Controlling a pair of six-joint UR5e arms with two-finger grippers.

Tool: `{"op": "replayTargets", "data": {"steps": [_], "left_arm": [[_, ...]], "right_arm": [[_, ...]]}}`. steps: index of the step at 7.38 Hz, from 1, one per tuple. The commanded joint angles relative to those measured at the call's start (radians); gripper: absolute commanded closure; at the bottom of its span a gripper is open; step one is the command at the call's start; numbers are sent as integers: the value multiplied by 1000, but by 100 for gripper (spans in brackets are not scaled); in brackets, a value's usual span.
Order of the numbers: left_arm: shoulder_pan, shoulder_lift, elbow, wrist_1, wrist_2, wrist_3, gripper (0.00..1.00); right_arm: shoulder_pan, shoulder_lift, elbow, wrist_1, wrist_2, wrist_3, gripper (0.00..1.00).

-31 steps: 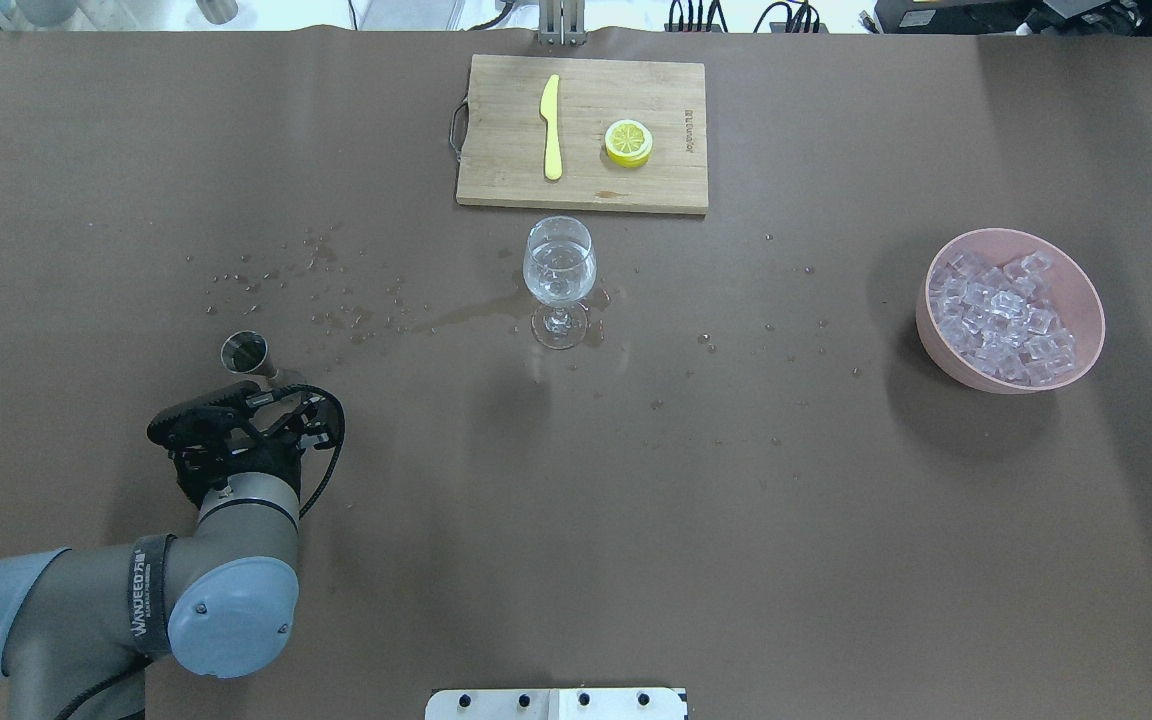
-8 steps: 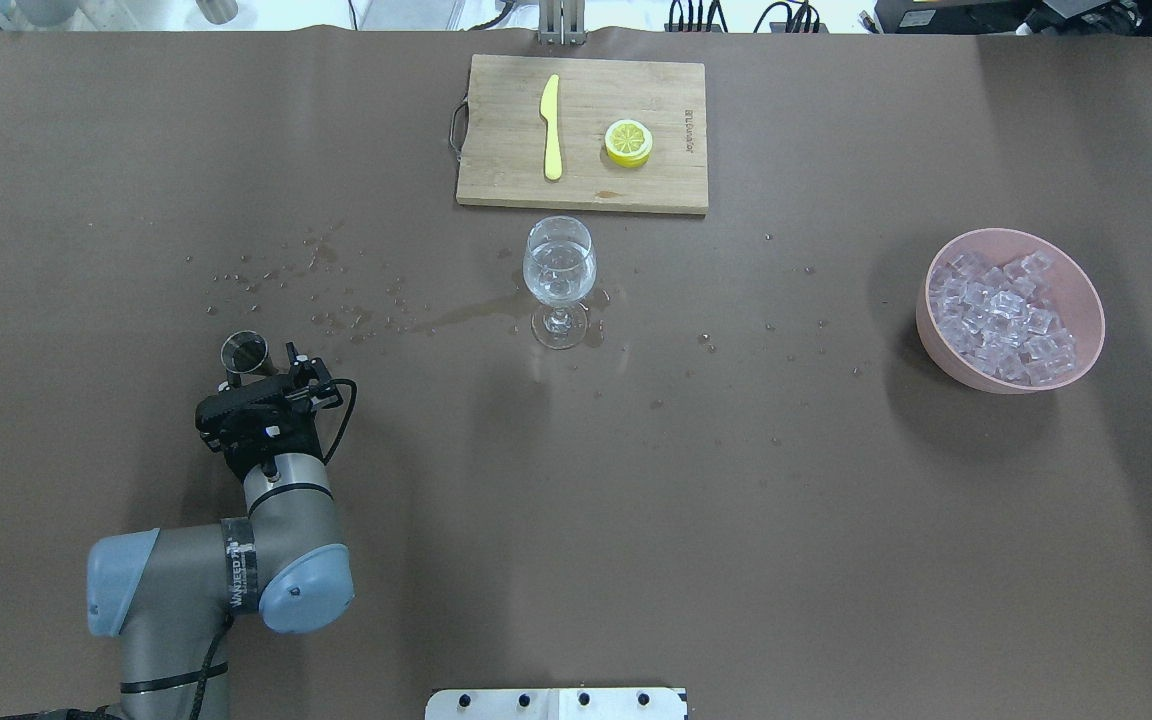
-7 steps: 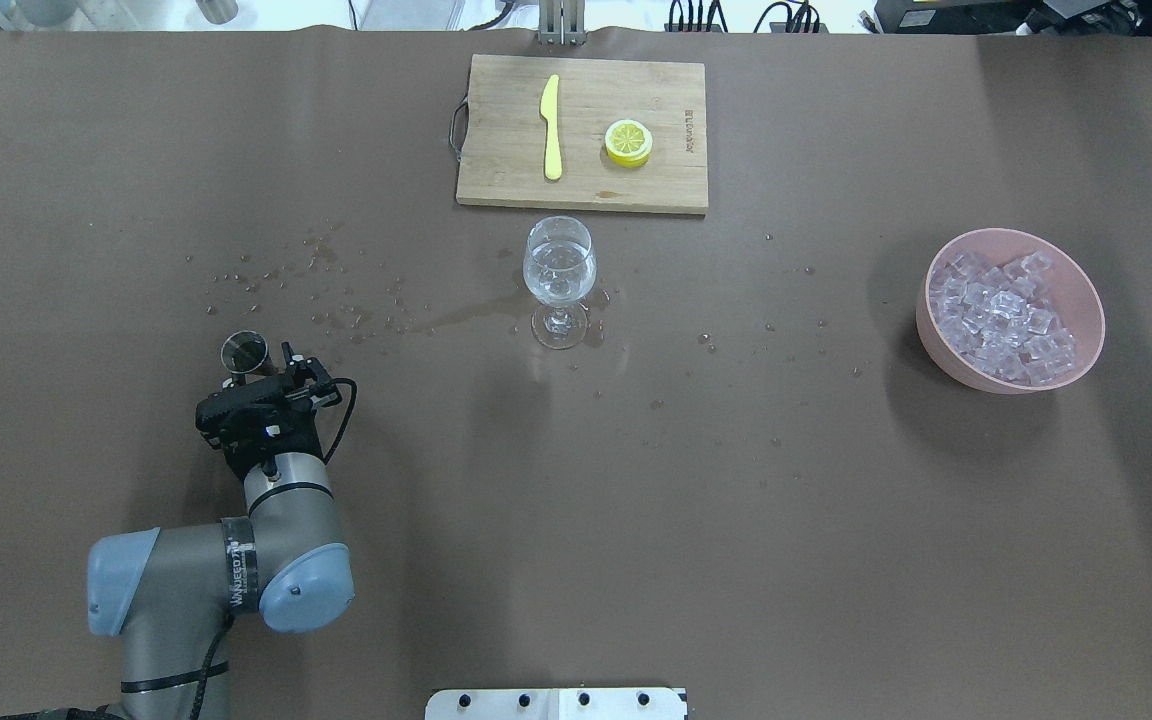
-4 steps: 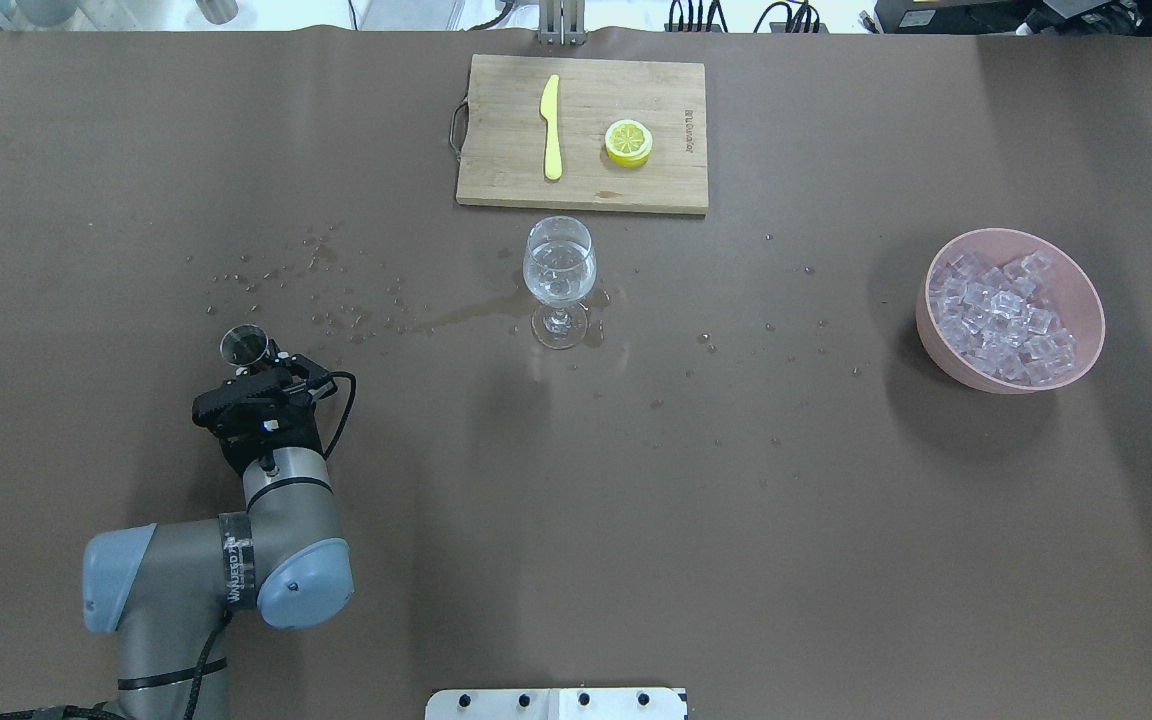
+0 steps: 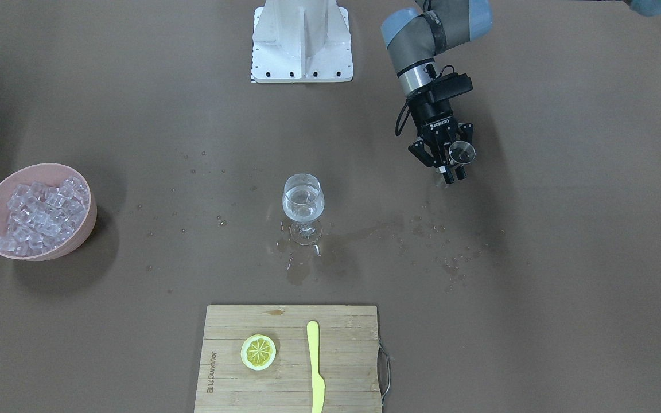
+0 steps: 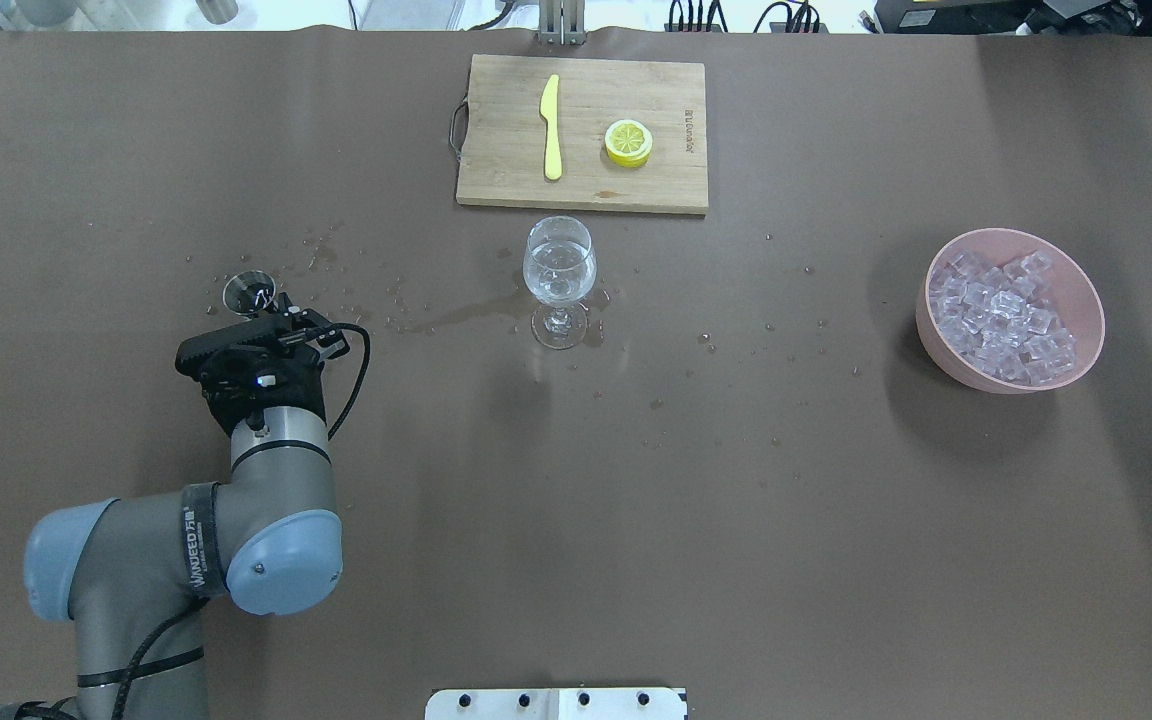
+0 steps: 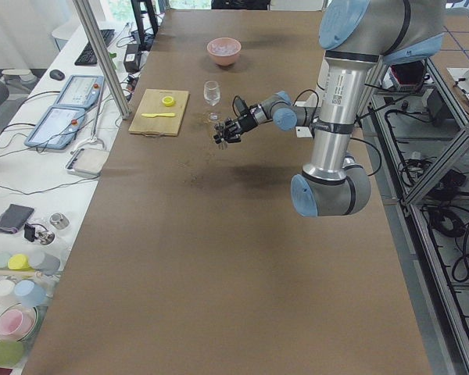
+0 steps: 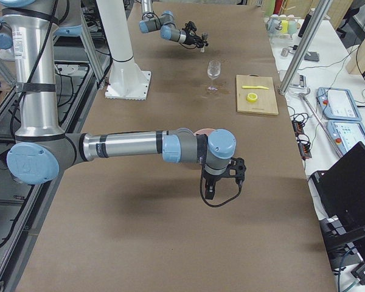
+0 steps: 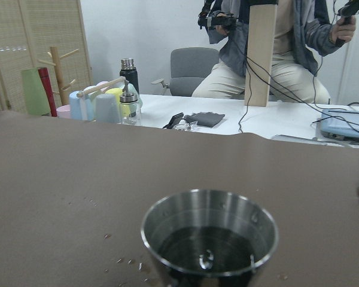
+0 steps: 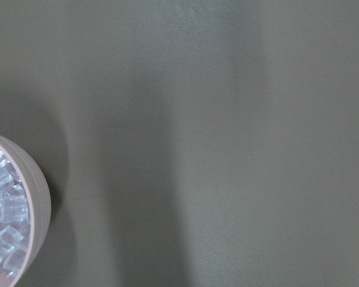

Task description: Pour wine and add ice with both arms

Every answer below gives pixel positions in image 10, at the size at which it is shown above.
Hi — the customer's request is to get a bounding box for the clear ice cubes pile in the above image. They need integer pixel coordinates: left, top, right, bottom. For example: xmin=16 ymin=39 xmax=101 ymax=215
xmin=0 ymin=149 xmax=31 ymax=279

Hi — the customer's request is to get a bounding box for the pink bowl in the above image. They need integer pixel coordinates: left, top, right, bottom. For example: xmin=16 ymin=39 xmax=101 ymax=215
xmin=0 ymin=135 xmax=51 ymax=286

